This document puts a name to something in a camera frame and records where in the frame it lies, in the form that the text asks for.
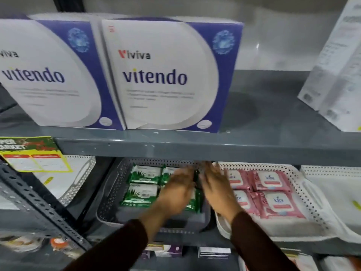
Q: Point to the green wipes packet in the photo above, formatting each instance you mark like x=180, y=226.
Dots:
x=196, y=201
x=139, y=195
x=167, y=174
x=145, y=174

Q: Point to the pink wipes packet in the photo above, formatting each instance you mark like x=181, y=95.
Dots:
x=245, y=200
x=270, y=180
x=279, y=204
x=237, y=179

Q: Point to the yellow and green shelf label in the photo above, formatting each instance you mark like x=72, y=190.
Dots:
x=31, y=155

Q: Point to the grey perforated basket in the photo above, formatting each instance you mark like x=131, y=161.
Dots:
x=112, y=200

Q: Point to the white packet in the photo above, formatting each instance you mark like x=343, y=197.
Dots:
x=338, y=263

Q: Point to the clear plastic packet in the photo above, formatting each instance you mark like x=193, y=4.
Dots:
x=19, y=242

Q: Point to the grey slotted angle brace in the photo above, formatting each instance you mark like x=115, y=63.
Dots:
x=36, y=203

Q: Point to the orange and white small item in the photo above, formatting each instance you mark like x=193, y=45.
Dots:
x=59, y=243

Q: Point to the purple and white small box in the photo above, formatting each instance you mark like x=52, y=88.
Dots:
x=169, y=251

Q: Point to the white perforated basket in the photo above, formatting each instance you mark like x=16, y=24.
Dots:
x=84, y=177
x=332, y=172
x=290, y=225

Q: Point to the person's right forearm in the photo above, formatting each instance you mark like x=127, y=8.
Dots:
x=256, y=245

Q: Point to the person's left forearm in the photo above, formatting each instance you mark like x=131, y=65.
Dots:
x=121, y=245

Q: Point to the person's left hand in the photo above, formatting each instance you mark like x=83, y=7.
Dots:
x=174, y=194

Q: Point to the grey metal shelf rack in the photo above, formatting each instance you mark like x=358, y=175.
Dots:
x=253, y=143

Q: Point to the white and blue box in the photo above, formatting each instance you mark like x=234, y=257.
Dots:
x=48, y=73
x=166, y=76

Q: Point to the white printed carton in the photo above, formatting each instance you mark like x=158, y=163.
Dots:
x=347, y=104
x=332, y=59

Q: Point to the white and black small box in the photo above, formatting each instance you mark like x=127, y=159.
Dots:
x=214, y=252

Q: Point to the person's left fingers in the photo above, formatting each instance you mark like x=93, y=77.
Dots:
x=183, y=176

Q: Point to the person's right fingers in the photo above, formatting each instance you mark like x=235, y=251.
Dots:
x=211, y=174

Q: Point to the person's right hand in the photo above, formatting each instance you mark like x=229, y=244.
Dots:
x=220, y=194

